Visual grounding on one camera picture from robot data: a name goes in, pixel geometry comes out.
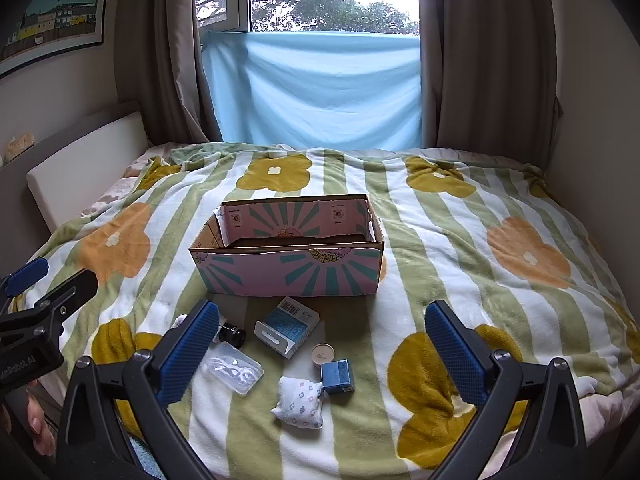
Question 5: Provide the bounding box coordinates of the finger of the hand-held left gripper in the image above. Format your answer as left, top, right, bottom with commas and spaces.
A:
0, 257, 50, 306
0, 269, 99, 346

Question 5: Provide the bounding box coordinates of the blue and white carton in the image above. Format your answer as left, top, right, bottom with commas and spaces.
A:
254, 296, 321, 360

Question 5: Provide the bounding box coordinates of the wall poster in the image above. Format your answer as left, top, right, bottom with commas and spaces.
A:
0, 0, 112, 80

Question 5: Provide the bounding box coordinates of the light blue cloth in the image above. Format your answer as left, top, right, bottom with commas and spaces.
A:
200, 30, 423, 152

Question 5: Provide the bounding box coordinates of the person's left hand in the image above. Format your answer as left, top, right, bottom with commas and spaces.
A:
0, 380, 57, 457

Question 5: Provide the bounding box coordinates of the pink printed cardboard box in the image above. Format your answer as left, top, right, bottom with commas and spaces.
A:
188, 194, 387, 301

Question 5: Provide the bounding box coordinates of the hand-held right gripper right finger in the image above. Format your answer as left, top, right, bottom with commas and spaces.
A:
424, 300, 588, 480

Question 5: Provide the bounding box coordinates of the small black jar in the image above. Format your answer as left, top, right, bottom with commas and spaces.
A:
215, 324, 246, 348

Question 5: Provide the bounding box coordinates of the small blue box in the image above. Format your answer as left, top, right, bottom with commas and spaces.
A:
320, 359, 357, 396

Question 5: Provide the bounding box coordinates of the white floral pouch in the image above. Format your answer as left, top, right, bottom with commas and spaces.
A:
271, 376, 325, 431

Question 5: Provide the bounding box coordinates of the small orange item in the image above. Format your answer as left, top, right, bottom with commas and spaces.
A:
5, 132, 36, 161

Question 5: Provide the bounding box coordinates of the clear plastic case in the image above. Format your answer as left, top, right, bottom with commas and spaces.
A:
199, 349, 263, 397

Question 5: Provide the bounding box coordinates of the white padded headboard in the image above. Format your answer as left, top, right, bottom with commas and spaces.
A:
26, 110, 151, 233

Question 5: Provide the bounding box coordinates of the pink bed sheet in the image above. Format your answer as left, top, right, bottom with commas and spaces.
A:
80, 160, 151, 216

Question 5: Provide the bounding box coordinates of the floral striped blanket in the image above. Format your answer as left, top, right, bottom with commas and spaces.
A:
22, 141, 640, 480

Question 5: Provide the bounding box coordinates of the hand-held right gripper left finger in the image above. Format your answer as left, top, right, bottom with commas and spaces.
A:
56, 299, 221, 480

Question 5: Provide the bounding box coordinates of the brown curtain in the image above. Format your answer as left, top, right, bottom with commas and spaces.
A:
415, 0, 558, 166
115, 0, 223, 146

